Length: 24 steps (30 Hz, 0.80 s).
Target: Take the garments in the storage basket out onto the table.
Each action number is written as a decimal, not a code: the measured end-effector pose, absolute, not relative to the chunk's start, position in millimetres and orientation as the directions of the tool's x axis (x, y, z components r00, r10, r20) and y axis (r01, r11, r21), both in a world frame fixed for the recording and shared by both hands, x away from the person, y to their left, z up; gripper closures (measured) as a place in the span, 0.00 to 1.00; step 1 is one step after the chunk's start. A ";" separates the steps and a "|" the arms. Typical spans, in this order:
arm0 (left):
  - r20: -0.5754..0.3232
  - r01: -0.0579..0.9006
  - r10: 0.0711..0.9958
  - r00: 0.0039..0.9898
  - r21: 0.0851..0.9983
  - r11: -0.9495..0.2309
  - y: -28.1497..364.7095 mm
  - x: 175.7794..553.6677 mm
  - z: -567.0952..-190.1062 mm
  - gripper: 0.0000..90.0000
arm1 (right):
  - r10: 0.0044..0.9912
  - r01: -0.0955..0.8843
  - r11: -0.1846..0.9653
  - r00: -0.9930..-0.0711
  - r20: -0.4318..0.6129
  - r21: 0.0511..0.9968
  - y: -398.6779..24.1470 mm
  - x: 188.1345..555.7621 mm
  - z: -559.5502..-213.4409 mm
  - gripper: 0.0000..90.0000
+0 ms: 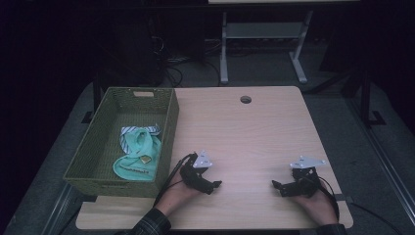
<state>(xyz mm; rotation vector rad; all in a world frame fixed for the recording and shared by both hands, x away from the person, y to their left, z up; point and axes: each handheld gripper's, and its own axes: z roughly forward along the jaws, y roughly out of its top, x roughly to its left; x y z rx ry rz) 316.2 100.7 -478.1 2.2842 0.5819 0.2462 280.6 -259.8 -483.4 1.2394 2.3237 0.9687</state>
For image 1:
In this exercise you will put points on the white metal stand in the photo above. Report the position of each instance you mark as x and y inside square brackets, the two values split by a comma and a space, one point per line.
[261, 30]

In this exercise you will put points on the black metal stand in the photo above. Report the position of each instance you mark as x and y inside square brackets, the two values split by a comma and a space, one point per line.
[365, 98]
[96, 94]

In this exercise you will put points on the person's left hand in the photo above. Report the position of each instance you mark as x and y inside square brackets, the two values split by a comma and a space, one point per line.
[176, 199]

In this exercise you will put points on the aluminium floor rail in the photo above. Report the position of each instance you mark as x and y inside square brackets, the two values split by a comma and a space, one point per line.
[60, 209]
[388, 169]

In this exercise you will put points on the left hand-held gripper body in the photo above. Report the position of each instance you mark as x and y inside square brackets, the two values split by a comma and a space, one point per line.
[192, 176]

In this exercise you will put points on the grey table edge clip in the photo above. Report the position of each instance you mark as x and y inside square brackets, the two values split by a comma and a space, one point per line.
[344, 198]

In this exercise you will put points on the green woven basket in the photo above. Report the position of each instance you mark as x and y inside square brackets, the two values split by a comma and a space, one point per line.
[98, 147]

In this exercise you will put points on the mint green striped bib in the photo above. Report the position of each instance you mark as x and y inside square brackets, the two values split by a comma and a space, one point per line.
[143, 150]

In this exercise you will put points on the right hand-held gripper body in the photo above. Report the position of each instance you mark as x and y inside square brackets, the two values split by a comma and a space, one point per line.
[306, 182]

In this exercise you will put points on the person's right hand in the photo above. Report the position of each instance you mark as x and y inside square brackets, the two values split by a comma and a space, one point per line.
[316, 207]

